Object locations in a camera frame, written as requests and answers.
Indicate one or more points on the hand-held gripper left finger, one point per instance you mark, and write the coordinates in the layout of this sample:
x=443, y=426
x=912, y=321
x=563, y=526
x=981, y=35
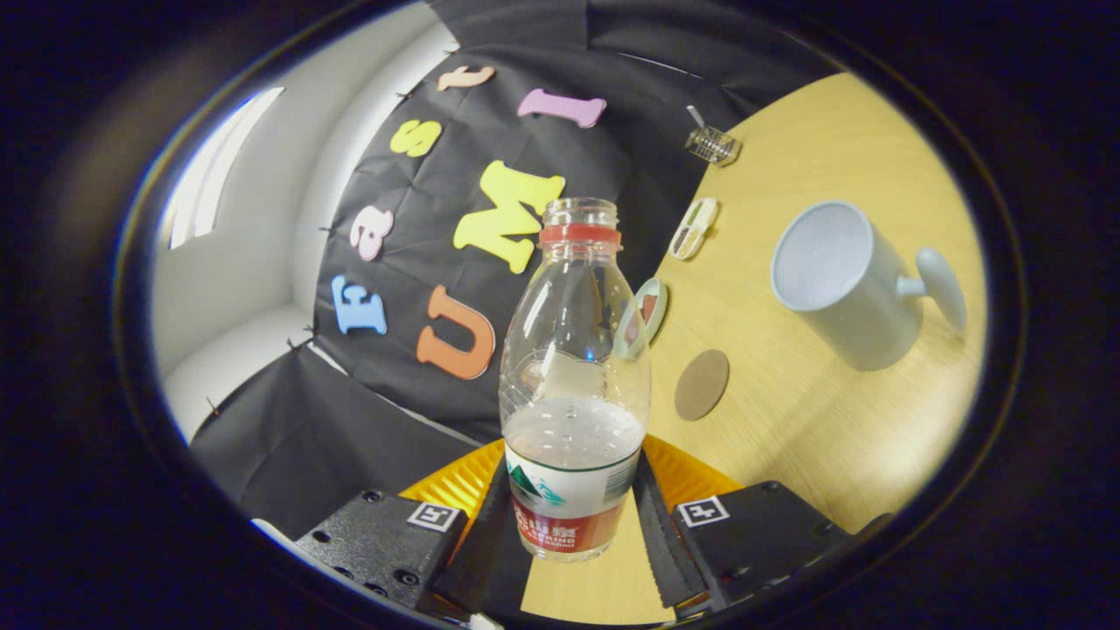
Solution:
x=385, y=534

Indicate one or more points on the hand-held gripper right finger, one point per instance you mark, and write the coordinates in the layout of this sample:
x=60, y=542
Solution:
x=761, y=534

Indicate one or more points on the round brown coaster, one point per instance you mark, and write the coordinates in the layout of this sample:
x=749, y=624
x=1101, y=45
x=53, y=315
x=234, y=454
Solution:
x=702, y=385

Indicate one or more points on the clear plastic juice bottle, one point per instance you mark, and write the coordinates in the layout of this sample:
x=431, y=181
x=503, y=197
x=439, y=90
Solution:
x=573, y=394

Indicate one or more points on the white cup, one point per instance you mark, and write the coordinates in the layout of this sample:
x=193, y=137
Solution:
x=866, y=297

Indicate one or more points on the wooden table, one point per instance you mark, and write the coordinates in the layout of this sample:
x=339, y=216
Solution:
x=831, y=437

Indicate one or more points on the brown meat slice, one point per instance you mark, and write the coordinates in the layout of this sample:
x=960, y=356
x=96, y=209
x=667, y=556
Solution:
x=649, y=308

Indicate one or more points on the pale green plate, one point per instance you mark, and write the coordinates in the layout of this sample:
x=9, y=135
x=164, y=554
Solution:
x=661, y=302

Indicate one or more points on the white divided bean tray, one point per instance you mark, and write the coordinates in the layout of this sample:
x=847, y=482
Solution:
x=693, y=229

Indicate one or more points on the large ceiling light panel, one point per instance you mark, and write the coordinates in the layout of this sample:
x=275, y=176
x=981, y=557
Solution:
x=219, y=166

